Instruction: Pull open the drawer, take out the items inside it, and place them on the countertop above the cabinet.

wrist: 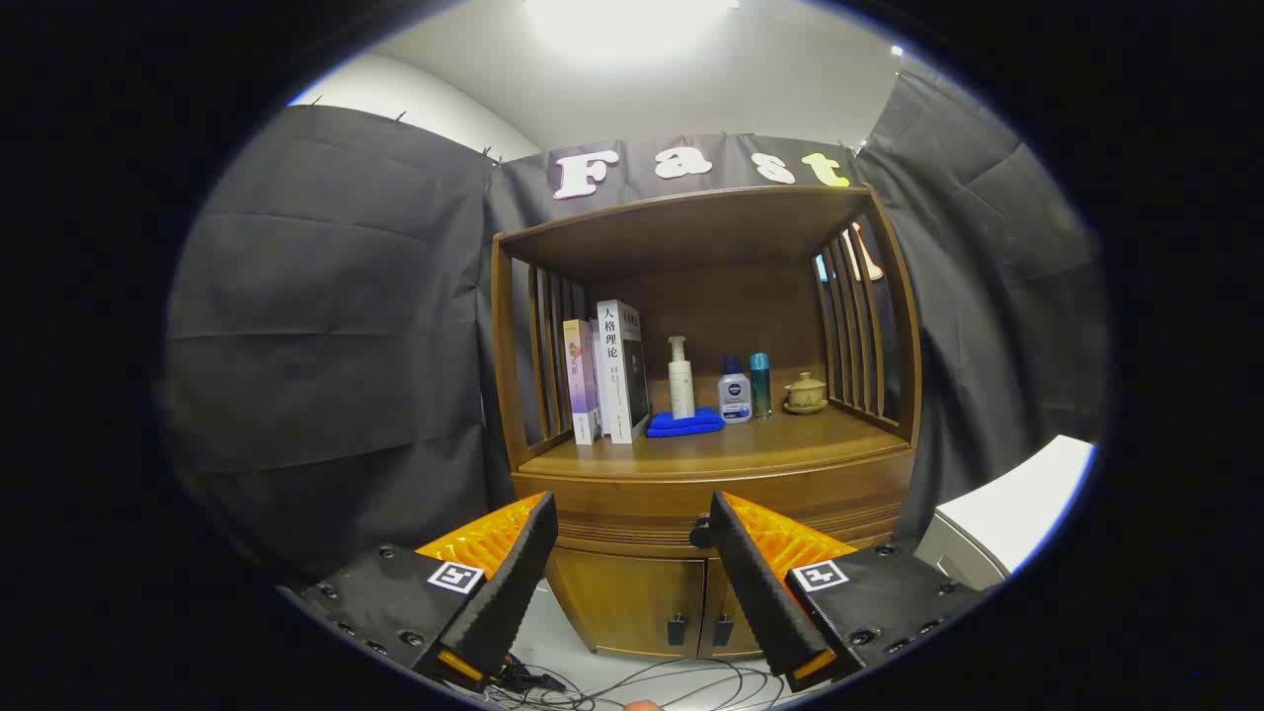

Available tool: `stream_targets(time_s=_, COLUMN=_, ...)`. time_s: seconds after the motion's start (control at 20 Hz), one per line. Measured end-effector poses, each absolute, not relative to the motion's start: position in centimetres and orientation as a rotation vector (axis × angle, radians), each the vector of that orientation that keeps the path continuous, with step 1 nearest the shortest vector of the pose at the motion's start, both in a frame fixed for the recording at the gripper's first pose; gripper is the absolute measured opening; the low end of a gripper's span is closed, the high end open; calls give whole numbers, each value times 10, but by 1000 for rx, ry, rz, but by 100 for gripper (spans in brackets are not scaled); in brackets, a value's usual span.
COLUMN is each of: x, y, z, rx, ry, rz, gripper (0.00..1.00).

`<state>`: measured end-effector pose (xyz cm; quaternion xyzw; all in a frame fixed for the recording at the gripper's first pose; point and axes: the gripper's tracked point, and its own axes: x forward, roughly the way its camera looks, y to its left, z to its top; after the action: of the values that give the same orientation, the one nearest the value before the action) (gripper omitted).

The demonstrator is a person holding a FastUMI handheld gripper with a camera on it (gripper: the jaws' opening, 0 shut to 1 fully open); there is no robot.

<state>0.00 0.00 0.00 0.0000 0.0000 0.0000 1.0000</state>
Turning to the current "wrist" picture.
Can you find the white bottle with blue cap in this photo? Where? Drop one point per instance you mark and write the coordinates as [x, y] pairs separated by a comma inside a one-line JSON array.
[[734, 395]]

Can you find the wooden countertop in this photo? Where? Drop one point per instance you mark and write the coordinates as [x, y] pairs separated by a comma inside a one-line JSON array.
[[780, 444]]

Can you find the teal bottle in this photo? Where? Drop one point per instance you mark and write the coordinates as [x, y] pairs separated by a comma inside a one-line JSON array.
[[760, 390]]

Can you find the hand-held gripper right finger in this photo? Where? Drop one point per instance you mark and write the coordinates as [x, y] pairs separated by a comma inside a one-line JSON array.
[[755, 583]]

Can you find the white box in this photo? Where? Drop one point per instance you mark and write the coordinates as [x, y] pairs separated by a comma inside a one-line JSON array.
[[1017, 504]]

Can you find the wooden cabinet door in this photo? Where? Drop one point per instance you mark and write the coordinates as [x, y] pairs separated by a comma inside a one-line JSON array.
[[632, 602], [719, 592]]

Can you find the brown wooden cabinet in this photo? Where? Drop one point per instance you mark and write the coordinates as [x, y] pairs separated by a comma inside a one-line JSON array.
[[711, 227]]

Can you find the white and black book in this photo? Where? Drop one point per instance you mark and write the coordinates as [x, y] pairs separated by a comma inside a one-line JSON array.
[[614, 375]]

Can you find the wooden drawer with black knob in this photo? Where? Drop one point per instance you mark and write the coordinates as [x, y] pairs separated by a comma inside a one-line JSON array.
[[632, 513]]

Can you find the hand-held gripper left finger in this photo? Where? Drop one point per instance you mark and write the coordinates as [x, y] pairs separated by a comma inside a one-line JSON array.
[[513, 583]]

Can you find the blue folded cloth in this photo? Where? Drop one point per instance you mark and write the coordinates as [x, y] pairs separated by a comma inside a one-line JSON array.
[[681, 425]]

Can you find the white pump bottle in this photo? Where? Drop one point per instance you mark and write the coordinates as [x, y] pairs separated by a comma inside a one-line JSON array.
[[681, 390]]

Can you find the purple book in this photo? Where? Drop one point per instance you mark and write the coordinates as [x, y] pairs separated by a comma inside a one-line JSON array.
[[581, 385]]

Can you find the tan ceramic lidded cup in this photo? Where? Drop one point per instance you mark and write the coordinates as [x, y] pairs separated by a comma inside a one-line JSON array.
[[805, 395]]

